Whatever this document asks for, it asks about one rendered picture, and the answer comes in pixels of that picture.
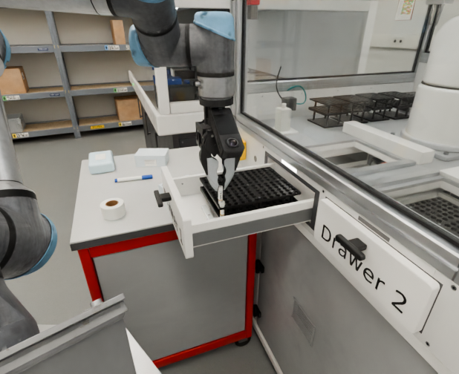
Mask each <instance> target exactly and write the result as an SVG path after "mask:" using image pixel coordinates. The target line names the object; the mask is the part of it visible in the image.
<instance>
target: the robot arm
mask: <svg viewBox="0 0 459 374"><path fill-rule="evenodd" d="M0 7H6V8H16V9H26V10H44V11H53V12H63V13H81V14H91V15H101V16H119V17H129V18H131V19H132V21H133V25H132V26H131V27H130V29H129V35H128V39H129V47H130V51H131V56H132V58H133V60H134V62H135V63H136V64H137V65H139V66H143V67H153V68H159V67H197V76H198V80H197V82H195V86H198V95H199V96H200V97H199V103H200V105H202V106H203V107H204V119H203V121H201V122H195V128H196V142H197V144H198V146H199V148H200V151H199V160H200V162H201V165H202V166H203V168H204V171H205V174H206V177H207V179H208V181H209V183H210V185H211V186H212V187H213V188H214V189H215V190H216V191H218V188H219V184H218V174H217V169H218V161H217V159H216V158H214V157H215V156H216V155H217V154H220V155H221V158H222V168H223V176H224V178H223V181H222V186H223V190H225V189H226V188H227V186H228V185H229V183H230V181H231V179H232V177H233V175H234V173H235V171H236V169H237V167H238V163H239V160H240V158H241V156H242V154H243V152H244V149H245V147H244V144H243V141H242V138H241V135H240V133H239V130H238V127H237V125H236V123H235V119H234V116H233V115H232V111H231V109H230V108H225V107H226V106H230V105H232V104H233V96H234V94H235V75H234V71H235V27H234V17H233V16H232V14H231V13H228V12H221V11H206V12H197V13H196V14H195V20H194V21H193V23H194V24H179V22H178V15H177V11H176V7H175V0H0ZM10 55H11V51H10V44H9V42H8V40H7V38H6V36H5V35H4V34H3V33H2V31H1V29H0V76H1V75H2V74H3V73H4V69H5V68H6V67H7V66H6V62H9V61H10ZM201 123H202V124H201ZM212 156H213V157H212ZM56 244H57V231H56V227H55V225H54V224H53V222H52V221H51V220H50V219H49V218H48V217H47V216H46V215H44V214H42V213H40V210H39V205H38V202H37V199H36V194H35V192H34V191H33V190H31V189H29V188H27V187H25V186H23V183H22V177H21V174H20V170H19V165H18V161H17V158H16V152H15V149H14V146H13V140H12V137H11V133H10V127H9V124H8V121H7V115H6V112H5V108H4V103H3V99H2V96H1V90H0V352H1V351H3V350H6V349H8V348H10V347H12V346H14V345H16V344H18V343H20V342H22V341H24V340H27V339H29V338H31V337H33V336H35V335H37V334H39V333H40V331H39V328H38V325H37V322H36V320H35V318H34V317H33V316H32V315H31V314H30V313H29V312H28V311H27V310H26V308H25V307H24V306H23V305H22V303H21V302H20V301H19V300H18V299H17V297H16V296H15V295H14V294H13V293H12V292H11V291H10V290H9V289H8V288H7V285H6V283H5V282H4V280H12V279H16V278H20V277H21V276H25V275H29V274H31V273H33V272H35V271H37V270H38V269H40V268H42V267H43V266H44V265H45V264H46V263H47V262H48V261H49V259H50V258H51V255H52V254H53V253H54V251H55V248H56Z"/></svg>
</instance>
